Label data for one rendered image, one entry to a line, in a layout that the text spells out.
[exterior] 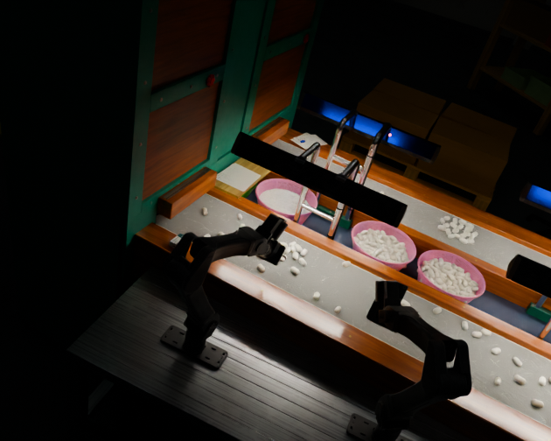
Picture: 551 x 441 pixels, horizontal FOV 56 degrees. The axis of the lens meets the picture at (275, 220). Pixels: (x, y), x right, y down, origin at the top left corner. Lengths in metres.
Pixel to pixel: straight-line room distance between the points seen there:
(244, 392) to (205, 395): 0.11
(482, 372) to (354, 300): 0.46
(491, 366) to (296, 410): 0.68
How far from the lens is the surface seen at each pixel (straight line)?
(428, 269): 2.12
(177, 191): 1.90
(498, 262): 2.38
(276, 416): 1.54
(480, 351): 1.90
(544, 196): 2.22
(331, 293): 1.82
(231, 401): 1.54
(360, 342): 1.67
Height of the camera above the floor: 1.92
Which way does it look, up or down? 35 degrees down
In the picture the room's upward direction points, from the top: 15 degrees clockwise
